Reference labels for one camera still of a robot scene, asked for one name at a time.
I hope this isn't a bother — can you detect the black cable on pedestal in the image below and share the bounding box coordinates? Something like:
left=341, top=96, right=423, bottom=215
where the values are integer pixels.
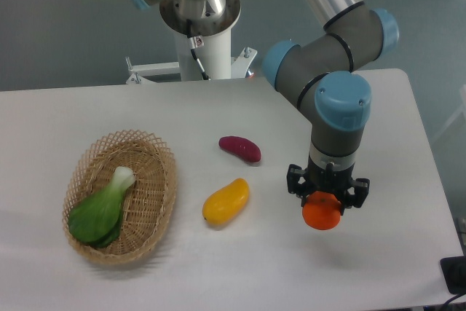
left=185, top=18, right=211, bottom=81

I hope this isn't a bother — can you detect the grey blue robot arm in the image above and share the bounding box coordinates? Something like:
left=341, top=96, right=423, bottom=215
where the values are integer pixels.
left=132, top=0, right=399, bottom=213

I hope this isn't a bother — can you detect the woven wicker basket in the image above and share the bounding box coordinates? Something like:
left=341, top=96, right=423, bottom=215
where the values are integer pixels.
left=62, top=130, right=177, bottom=265

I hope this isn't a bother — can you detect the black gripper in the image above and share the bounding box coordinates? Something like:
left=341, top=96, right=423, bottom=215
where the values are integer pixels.
left=286, top=157, right=371, bottom=216

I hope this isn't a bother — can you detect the orange fruit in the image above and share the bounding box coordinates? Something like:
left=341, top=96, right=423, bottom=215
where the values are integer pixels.
left=302, top=192, right=341, bottom=231

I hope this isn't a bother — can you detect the black device with cable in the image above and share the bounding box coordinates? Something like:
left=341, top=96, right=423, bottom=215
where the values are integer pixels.
left=440, top=256, right=465, bottom=310

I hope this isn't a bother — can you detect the yellow mango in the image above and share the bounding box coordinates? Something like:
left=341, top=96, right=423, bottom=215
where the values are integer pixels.
left=202, top=178, right=250, bottom=226

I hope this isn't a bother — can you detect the green bok choy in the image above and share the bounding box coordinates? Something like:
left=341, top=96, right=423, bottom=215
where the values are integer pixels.
left=68, top=166, right=135, bottom=248

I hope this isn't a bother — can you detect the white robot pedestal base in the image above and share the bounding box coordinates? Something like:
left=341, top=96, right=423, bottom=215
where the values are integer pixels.
left=126, top=0, right=258, bottom=84

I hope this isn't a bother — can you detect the purple sweet potato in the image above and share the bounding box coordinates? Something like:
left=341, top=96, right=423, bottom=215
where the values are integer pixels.
left=218, top=136, right=261, bottom=163

